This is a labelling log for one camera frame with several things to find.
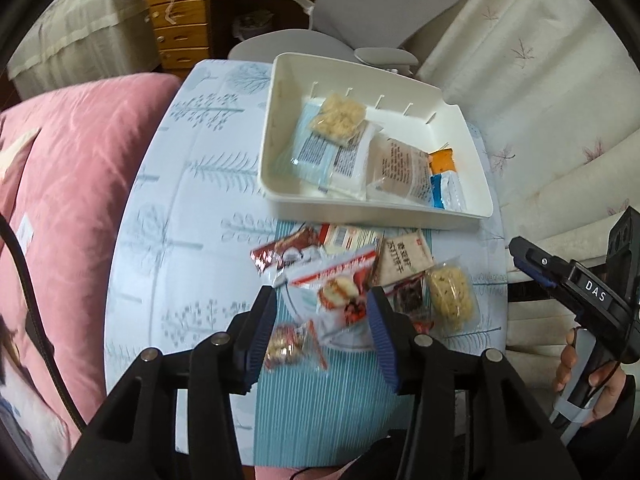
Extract white red-edged biscuit packet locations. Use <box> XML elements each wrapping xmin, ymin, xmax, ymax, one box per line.
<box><xmin>320</xmin><ymin>224</ymin><xmax>385</xmax><ymax>257</ymax></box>

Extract person's right hand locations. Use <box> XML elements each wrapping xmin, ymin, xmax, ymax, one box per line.
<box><xmin>552</xmin><ymin>327</ymin><xmax>628</xmax><ymax>423</ymax></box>

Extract grey office chair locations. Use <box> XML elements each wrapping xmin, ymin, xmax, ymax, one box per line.
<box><xmin>227</xmin><ymin>0</ymin><xmax>468</xmax><ymax>81</ymax></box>

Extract wooden desk with drawers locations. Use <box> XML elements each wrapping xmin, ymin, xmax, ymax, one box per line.
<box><xmin>142</xmin><ymin>0</ymin><xmax>331</xmax><ymax>72</ymax></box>

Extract waste bin under desk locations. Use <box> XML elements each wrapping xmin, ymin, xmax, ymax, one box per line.
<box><xmin>231</xmin><ymin>10</ymin><xmax>273</xmax><ymax>41</ymax></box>

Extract beige cracker packet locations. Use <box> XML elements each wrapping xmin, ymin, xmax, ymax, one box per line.
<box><xmin>377</xmin><ymin>229</ymin><xmax>435</xmax><ymax>288</ymax></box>

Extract clear packet with dark cake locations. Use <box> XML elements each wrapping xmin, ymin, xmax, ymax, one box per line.
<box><xmin>387</xmin><ymin>279</ymin><xmax>435</xmax><ymax>333</ymax></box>

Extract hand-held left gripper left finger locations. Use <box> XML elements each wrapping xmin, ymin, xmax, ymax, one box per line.
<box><xmin>57</xmin><ymin>285</ymin><xmax>278</xmax><ymax>480</ymax></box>

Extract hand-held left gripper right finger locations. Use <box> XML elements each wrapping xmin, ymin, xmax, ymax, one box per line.
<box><xmin>367</xmin><ymin>285</ymin><xmax>583</xmax><ymax>480</ymax></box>

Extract white and blue snack packet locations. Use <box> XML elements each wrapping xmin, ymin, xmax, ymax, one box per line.
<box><xmin>291</xmin><ymin>102</ymin><xmax>378</xmax><ymax>193</ymax></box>

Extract white plastic storage tray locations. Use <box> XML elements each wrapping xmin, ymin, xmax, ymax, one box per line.
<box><xmin>257</xmin><ymin>51</ymin><xmax>495</xmax><ymax>233</ymax></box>

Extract cartoon printed plush blanket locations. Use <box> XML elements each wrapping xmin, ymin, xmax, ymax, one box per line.
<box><xmin>0</xmin><ymin>127</ymin><xmax>73</xmax><ymax>480</ymax></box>

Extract yellow crispy noodle snack packet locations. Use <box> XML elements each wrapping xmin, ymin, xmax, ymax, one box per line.
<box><xmin>308</xmin><ymin>92</ymin><xmax>367</xmax><ymax>147</ymax></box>
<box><xmin>424</xmin><ymin>257</ymin><xmax>476</xmax><ymax>333</ymax></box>

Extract large white and red snack bag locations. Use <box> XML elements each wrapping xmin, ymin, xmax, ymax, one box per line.
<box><xmin>287</xmin><ymin>250</ymin><xmax>383</xmax><ymax>348</ymax></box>

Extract person's dark trousers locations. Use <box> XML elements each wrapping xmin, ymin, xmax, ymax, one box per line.
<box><xmin>340</xmin><ymin>435</ymin><xmax>418</xmax><ymax>480</ymax></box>

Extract white paper label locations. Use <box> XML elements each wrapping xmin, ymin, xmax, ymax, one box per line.
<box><xmin>17</xmin><ymin>212</ymin><xmax>38</xmax><ymax>242</ymax></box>

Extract clear brown cake packet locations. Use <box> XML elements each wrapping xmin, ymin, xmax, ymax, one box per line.
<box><xmin>366</xmin><ymin>136</ymin><xmax>435</xmax><ymax>206</ymax></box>

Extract lace cloth covered furniture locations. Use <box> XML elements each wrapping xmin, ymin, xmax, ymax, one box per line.
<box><xmin>6</xmin><ymin>0</ymin><xmax>166</xmax><ymax>101</ymax></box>

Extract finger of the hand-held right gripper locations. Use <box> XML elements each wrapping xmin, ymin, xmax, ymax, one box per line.
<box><xmin>515</xmin><ymin>255</ymin><xmax>563</xmax><ymax>290</ymax></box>
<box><xmin>509</xmin><ymin>236</ymin><xmax>571</xmax><ymax>281</ymax></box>

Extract small blue snack packet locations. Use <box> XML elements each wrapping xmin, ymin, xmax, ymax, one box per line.
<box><xmin>429</xmin><ymin>171</ymin><xmax>468</xmax><ymax>212</ymax></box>

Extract white and orange bar packet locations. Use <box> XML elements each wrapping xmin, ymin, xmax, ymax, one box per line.
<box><xmin>429</xmin><ymin>147</ymin><xmax>455</xmax><ymax>177</ymax></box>

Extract pink quilt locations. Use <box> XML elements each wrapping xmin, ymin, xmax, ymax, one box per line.
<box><xmin>0</xmin><ymin>72</ymin><xmax>183</xmax><ymax>441</ymax></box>

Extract black cable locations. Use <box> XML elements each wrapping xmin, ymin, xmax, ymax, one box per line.
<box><xmin>0</xmin><ymin>215</ymin><xmax>86</xmax><ymax>433</ymax></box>

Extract brown and red snack packet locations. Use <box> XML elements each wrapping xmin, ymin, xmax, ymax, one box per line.
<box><xmin>250</xmin><ymin>225</ymin><xmax>323</xmax><ymax>275</ymax></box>

